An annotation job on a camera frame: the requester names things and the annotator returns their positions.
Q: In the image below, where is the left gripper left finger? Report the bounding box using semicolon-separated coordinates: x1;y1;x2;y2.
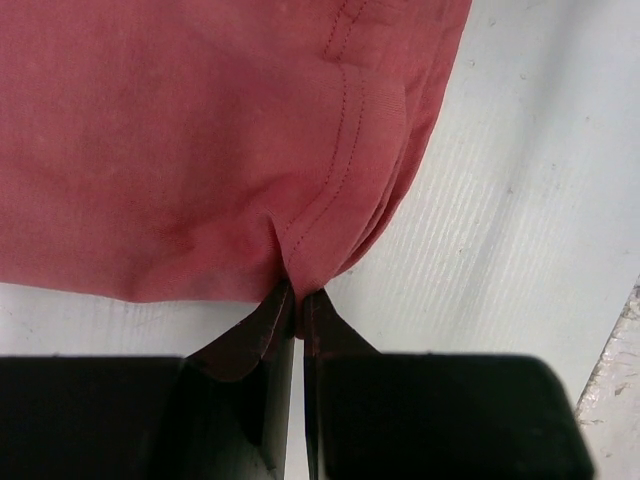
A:
1;283;295;479

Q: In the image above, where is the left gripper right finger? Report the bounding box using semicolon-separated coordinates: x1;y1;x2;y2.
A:
302;291;595;479

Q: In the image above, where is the salmon pink t-shirt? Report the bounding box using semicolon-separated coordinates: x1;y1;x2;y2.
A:
0;0;474;306

